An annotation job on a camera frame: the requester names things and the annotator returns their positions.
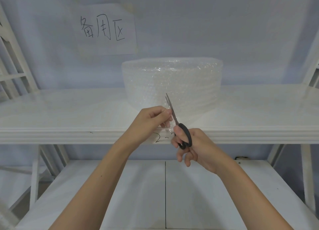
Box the person's right hand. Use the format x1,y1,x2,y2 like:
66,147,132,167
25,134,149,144
171,124,225,175

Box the person's left hand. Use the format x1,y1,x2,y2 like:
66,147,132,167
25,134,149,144
125,106,173,150

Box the black-handled scissors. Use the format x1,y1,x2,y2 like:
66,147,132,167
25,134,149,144
165,93,193,150

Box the clear bubble wrap roll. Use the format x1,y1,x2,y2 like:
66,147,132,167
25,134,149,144
121,57,223,132

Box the person's left forearm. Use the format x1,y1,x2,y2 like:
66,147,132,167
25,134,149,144
49,137,143,230

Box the person's right forearm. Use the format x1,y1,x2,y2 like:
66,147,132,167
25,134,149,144
215,158,295,230

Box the white wooden shelving unit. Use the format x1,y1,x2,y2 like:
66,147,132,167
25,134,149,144
0,84,319,230

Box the white paper sign with handwriting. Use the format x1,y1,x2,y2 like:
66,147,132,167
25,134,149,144
72,3,138,56

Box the white wooden rack frame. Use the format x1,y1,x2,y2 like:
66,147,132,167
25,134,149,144
0,2,42,102

